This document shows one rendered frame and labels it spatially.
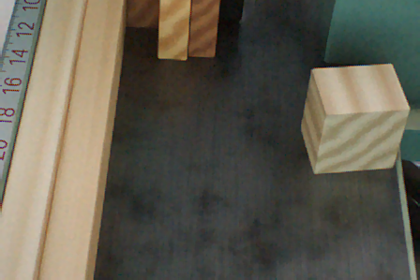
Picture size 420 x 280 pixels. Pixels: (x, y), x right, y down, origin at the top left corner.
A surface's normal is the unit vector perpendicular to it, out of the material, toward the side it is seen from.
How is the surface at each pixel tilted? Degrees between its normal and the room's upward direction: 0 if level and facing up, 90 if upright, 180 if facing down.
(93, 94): 0
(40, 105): 0
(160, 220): 0
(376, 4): 90
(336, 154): 90
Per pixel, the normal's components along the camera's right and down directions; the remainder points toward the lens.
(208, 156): 0.06, -0.71
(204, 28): -0.04, 0.70
